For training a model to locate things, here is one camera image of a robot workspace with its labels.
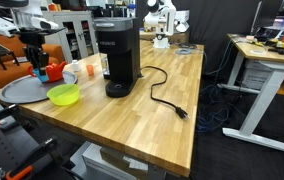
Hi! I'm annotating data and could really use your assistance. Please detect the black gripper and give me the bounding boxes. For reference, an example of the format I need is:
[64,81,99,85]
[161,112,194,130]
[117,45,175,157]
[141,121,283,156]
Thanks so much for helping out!
[17,31,50,76]

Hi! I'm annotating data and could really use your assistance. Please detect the blue plastic cup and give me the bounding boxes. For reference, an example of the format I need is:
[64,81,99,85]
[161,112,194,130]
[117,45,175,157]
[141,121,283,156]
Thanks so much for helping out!
[32,68,50,84]

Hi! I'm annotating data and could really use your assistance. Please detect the yellow-green plastic bowl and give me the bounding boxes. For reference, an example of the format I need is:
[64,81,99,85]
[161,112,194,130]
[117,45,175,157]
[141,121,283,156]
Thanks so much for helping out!
[46,83,81,107]

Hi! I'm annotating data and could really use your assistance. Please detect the round gray plate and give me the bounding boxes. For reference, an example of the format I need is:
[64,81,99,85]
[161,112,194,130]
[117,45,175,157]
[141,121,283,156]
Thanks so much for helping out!
[0,69,79,105]

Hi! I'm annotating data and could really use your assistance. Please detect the orange sofa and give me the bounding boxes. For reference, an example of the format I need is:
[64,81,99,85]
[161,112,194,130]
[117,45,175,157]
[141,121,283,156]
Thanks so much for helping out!
[0,28,65,107]

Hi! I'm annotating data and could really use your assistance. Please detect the gray tablet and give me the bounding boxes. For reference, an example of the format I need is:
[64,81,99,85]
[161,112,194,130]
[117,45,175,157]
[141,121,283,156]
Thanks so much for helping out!
[12,55,28,64]

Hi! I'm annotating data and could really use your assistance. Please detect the red teapot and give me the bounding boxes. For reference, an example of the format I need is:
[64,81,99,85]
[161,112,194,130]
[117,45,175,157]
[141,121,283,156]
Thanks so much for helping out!
[27,60,68,84]

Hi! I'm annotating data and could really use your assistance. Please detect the white glass-door cabinet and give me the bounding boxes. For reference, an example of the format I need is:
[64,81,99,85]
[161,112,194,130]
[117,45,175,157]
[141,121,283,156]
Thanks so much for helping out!
[41,9,99,64]

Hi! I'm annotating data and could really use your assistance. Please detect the small white bottle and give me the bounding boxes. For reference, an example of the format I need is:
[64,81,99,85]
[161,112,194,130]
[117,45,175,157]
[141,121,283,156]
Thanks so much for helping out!
[71,59,82,73]

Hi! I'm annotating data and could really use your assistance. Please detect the orange container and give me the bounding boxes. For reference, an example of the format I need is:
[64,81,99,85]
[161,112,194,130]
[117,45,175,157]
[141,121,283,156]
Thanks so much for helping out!
[47,2,58,12]

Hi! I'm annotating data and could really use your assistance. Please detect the black orange bar clamp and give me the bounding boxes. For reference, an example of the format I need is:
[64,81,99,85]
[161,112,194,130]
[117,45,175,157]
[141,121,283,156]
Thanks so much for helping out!
[0,103,20,132]
[5,135,60,180]

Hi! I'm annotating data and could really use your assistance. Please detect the black Keurig coffee maker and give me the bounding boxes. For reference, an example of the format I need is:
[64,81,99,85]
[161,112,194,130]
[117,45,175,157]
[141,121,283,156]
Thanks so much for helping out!
[93,17,142,99]

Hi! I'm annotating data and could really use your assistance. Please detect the dark gray equipment board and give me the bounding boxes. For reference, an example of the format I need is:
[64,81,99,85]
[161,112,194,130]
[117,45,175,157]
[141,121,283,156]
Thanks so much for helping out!
[0,123,41,176]

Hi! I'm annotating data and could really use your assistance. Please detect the large white carton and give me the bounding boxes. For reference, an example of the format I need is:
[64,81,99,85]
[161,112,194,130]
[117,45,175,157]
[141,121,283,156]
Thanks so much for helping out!
[81,142,140,180]

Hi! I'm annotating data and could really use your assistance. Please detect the brown cardboard box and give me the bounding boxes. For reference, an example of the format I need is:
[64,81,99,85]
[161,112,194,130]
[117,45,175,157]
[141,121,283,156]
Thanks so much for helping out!
[99,146,150,179]

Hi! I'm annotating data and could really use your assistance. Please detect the gray table leg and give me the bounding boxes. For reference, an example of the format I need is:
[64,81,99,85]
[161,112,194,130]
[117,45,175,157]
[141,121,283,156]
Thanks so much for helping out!
[147,163,167,180]

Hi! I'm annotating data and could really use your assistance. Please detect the black curtain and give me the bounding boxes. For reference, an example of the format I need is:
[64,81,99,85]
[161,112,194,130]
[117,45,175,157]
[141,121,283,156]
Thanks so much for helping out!
[134,0,261,81]

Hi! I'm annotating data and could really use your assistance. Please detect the clear tape roll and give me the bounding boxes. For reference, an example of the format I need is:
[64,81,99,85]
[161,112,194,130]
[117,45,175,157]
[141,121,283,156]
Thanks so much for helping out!
[250,48,267,55]

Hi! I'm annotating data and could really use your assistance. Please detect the white storage box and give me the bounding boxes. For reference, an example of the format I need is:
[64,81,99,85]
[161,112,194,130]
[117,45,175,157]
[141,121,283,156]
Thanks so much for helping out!
[241,59,278,90]

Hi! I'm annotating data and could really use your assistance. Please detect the wood-top desk white legs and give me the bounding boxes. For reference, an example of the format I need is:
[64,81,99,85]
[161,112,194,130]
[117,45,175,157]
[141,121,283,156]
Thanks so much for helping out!
[216,32,284,157]

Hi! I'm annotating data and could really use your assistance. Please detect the black monitor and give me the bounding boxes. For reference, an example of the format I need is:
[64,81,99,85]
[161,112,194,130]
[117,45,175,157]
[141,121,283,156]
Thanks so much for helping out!
[250,0,284,40]

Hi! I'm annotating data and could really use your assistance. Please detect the yellow hand tool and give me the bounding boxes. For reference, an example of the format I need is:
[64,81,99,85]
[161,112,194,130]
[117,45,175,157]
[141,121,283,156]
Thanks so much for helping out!
[265,37,284,50]

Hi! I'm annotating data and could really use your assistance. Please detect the black power cord with plug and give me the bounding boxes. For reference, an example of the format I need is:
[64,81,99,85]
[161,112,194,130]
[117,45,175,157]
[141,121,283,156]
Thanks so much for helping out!
[139,65,190,120]

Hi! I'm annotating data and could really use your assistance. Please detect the blue floor cables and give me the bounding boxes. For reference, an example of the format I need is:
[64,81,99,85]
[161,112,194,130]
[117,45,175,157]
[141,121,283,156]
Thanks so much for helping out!
[196,39,241,134]

